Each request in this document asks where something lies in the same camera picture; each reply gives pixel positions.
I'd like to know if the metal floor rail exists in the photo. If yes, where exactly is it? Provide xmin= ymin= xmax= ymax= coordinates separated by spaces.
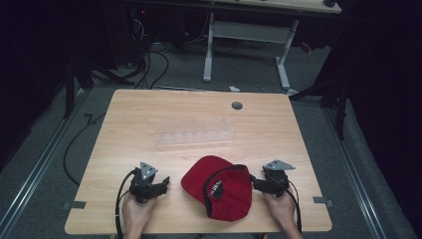
xmin=0 ymin=88 xmax=90 ymax=233
xmin=322 ymin=106 xmax=390 ymax=239

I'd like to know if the grey tape strip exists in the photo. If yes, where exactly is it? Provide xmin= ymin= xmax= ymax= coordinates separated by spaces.
xmin=62 ymin=200 xmax=88 ymax=211
xmin=313 ymin=195 xmax=334 ymax=208

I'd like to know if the white metal frame desk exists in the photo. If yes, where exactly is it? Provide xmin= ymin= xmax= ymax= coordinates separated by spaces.
xmin=201 ymin=0 xmax=343 ymax=92

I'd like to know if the person's right hand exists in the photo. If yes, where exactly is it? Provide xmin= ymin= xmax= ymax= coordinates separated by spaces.
xmin=263 ymin=187 xmax=298 ymax=231

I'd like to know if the black metal stand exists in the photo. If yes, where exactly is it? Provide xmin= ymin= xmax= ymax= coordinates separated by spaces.
xmin=63 ymin=54 xmax=96 ymax=120
xmin=289 ymin=63 xmax=351 ymax=141

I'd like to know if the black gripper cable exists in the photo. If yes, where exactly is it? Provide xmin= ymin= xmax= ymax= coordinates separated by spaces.
xmin=114 ymin=168 xmax=137 ymax=239
xmin=286 ymin=179 xmax=303 ymax=234

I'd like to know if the small red object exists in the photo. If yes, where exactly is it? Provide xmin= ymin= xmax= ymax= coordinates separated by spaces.
xmin=299 ymin=41 xmax=314 ymax=55

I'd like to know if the bundle of black cables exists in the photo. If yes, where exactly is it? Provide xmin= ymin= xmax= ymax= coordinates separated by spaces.
xmin=127 ymin=8 xmax=171 ymax=91

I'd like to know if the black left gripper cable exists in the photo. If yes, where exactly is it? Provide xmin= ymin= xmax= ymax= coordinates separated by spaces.
xmin=114 ymin=168 xmax=137 ymax=239

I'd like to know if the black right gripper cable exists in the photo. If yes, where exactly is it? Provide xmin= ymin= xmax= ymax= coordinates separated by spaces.
xmin=286 ymin=179 xmax=303 ymax=234

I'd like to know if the black floor cable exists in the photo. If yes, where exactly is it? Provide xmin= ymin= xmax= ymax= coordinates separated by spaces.
xmin=62 ymin=112 xmax=107 ymax=187

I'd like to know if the red baseball cap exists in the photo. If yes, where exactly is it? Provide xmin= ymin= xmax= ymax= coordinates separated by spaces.
xmin=180 ymin=154 xmax=254 ymax=223

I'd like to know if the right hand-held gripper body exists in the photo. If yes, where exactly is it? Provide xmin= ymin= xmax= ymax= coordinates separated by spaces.
xmin=261 ymin=159 xmax=297 ymax=199

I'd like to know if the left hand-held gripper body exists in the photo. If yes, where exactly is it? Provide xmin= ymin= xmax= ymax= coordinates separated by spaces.
xmin=128 ymin=161 xmax=159 ymax=204

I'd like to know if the person's left hand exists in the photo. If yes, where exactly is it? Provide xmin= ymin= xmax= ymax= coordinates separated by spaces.
xmin=121 ymin=193 xmax=157 ymax=232

